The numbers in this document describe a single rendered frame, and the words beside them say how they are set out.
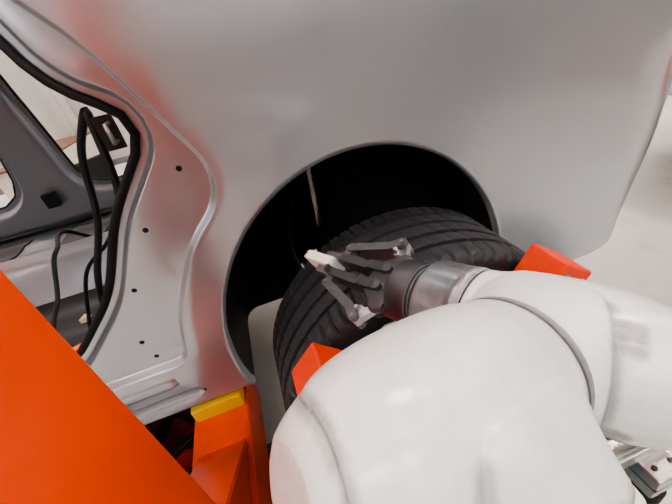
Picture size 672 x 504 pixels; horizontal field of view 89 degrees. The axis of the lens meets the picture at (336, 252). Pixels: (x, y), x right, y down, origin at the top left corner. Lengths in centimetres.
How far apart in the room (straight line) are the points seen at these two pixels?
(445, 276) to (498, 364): 17
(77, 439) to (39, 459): 5
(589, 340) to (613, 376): 3
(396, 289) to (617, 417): 20
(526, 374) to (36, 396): 36
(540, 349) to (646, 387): 8
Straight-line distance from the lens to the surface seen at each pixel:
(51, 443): 40
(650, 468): 71
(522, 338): 20
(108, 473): 45
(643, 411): 28
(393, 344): 17
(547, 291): 28
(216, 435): 110
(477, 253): 63
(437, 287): 33
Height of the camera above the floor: 153
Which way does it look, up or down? 33 degrees down
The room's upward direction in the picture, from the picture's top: 13 degrees counter-clockwise
